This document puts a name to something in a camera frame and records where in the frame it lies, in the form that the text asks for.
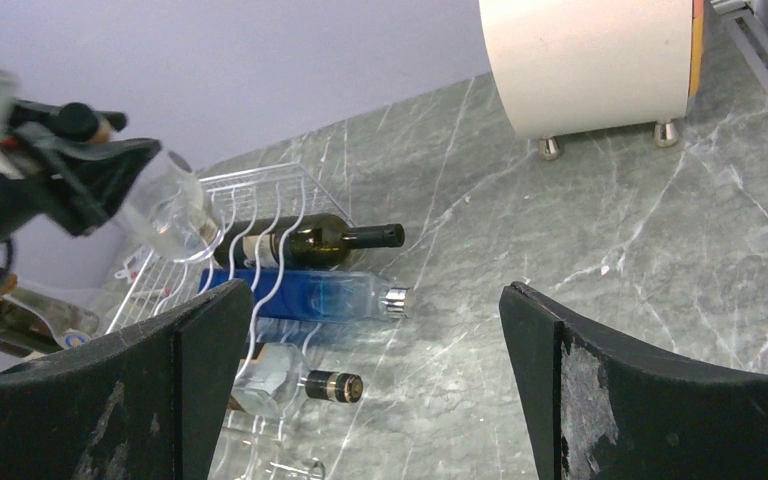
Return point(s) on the small clear glass bottle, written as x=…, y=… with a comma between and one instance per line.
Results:
x=244, y=455

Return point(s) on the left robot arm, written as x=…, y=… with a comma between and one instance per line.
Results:
x=61, y=162

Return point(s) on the clear bottle black gold cap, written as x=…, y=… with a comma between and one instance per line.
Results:
x=278, y=379

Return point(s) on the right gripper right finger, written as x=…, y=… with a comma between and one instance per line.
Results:
x=600, y=404

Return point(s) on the cream cylindrical appliance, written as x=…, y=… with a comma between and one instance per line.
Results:
x=567, y=67

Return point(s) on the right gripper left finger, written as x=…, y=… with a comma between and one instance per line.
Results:
x=144, y=402

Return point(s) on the green wine bottle white label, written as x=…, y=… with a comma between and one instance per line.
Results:
x=41, y=321

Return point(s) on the white wire wine rack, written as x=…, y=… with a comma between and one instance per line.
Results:
x=254, y=203

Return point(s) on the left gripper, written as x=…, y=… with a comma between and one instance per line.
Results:
x=65, y=157

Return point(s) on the clear bottle cork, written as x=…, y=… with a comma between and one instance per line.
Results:
x=154, y=194

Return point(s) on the dark green wine bottle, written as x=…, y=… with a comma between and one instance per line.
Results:
x=318, y=241

